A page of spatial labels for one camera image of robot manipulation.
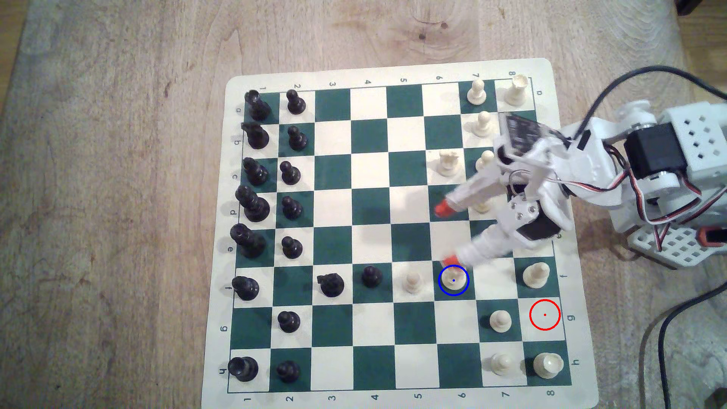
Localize green white chess mat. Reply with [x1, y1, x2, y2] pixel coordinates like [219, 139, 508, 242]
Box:
[201, 57, 600, 409]

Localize red white black servo wires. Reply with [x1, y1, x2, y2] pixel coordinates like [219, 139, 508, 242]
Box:
[605, 142, 727, 251]

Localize white bishop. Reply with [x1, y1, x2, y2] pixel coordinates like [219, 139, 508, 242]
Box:
[522, 262, 551, 289]

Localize red black clamp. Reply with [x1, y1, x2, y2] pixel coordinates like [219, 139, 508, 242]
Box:
[697, 226, 727, 248]

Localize black knight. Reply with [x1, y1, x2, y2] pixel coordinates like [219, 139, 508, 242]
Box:
[317, 273, 345, 298]
[241, 122, 270, 150]

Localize black bishop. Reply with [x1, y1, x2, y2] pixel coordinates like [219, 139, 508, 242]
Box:
[232, 276, 260, 301]
[242, 157, 269, 186]

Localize white rook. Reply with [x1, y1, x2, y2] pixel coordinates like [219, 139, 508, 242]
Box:
[534, 352, 564, 380]
[504, 76, 529, 107]

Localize black king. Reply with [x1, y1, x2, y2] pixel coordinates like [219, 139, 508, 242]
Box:
[229, 223, 267, 259]

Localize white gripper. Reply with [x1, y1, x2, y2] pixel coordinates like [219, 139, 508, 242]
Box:
[434, 119, 626, 267]

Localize black rook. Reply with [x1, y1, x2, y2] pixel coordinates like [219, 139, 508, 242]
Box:
[228, 356, 259, 382]
[244, 90, 272, 121]

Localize camera circuit board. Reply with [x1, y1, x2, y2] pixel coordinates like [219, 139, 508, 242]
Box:
[495, 112, 560, 157]

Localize thick black cable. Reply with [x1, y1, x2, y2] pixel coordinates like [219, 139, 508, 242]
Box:
[657, 294, 727, 409]

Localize black camera cable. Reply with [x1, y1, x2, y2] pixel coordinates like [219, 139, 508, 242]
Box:
[571, 64, 727, 151]

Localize black queen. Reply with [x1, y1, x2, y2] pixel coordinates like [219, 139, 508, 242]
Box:
[235, 185, 271, 223]

